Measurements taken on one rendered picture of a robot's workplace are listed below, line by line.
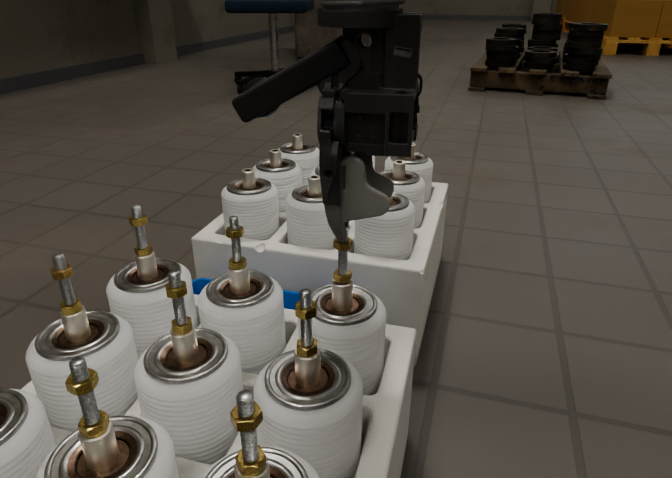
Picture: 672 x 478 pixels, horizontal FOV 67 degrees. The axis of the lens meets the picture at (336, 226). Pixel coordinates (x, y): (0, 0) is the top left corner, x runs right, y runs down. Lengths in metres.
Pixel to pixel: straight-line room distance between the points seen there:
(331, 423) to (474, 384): 0.45
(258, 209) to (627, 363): 0.66
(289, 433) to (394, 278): 0.39
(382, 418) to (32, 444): 0.30
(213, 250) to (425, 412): 0.42
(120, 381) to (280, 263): 0.36
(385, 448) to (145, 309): 0.30
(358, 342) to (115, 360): 0.24
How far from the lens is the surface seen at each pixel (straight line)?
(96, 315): 0.59
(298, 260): 0.81
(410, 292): 0.79
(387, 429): 0.52
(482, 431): 0.79
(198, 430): 0.50
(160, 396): 0.48
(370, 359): 0.55
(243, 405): 0.32
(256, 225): 0.86
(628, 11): 5.47
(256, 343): 0.58
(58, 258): 0.52
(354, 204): 0.47
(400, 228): 0.79
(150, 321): 0.62
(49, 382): 0.55
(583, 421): 0.85
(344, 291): 0.53
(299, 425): 0.44
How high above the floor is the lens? 0.56
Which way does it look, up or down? 25 degrees down
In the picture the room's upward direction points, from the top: straight up
